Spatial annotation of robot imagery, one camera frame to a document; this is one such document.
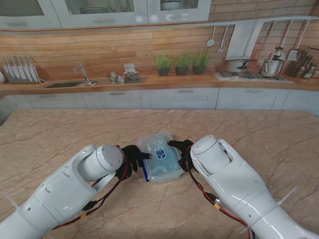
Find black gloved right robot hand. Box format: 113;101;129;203
167;139;194;160

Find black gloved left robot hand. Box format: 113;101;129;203
121;145;153;172

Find clear plastic lid blue label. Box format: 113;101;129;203
138;131;184;179

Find clear plastic bag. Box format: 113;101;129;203
147;139;179;175

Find clear plastic crate blue clips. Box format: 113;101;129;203
139;133;185;185

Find grey base cabinets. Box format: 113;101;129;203
0;88;319;111

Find wooden kitchen countertop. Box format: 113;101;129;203
0;72;319;98

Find stack of plates with cups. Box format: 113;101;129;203
123;63;140;82

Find steel kitchen faucet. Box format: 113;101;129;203
74;61;97;87

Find dark kitchen sink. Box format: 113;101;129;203
44;81;84;89

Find knife block with knives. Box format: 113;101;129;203
1;56;42;84

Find bowl inside cabinet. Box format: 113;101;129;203
159;0;181;11

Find plates stacked inside cabinet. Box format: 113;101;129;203
79;6;111;14

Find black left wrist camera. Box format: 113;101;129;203
116;161;133;181

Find red black left arm cable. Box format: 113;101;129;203
49;154;136;232

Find red black arm cable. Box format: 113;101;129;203
49;154;136;232
185;149;257;239

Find red black right arm cable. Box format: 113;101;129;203
185;149;257;239

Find grey glass-door wall cabinets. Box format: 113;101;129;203
0;0;212;29

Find hanging copper-handled utensil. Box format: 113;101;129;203
263;21;277;43
279;21;294;49

